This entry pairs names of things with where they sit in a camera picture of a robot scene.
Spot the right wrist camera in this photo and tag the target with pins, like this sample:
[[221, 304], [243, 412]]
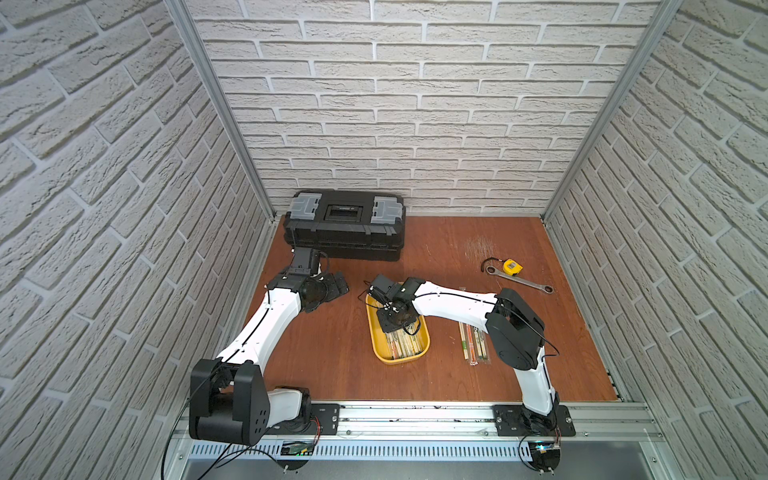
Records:
[[383, 290]]

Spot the silver metal wrench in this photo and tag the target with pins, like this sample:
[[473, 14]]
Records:
[[490, 270]]

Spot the chopsticks pair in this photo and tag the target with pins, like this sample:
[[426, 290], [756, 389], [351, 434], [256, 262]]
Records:
[[481, 346], [465, 347], [471, 345]]

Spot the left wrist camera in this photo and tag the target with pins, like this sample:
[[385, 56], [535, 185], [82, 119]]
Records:
[[305, 262]]

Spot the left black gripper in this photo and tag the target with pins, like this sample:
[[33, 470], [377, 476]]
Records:
[[333, 285]]

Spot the black plastic toolbox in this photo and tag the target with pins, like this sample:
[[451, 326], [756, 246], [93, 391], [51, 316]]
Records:
[[347, 224]]

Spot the wrapped chopsticks pile in box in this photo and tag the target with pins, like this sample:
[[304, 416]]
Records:
[[404, 346]]

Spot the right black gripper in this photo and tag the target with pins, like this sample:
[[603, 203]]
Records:
[[385, 325]]

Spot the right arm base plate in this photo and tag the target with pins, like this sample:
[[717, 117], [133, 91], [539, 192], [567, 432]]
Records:
[[515, 420]]

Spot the yellow plastic storage box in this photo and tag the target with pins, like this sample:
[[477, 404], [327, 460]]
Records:
[[378, 338]]

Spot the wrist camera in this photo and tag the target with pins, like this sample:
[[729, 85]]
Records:
[[305, 262], [383, 290]]

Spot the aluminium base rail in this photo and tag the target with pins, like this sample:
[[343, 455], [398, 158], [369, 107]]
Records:
[[424, 431]]

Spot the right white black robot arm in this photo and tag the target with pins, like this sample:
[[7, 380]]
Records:
[[516, 333]]

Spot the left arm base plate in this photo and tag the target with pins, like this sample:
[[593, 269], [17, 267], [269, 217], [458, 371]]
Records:
[[312, 418]]

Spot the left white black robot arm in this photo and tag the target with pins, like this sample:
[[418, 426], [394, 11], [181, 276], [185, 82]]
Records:
[[229, 401]]

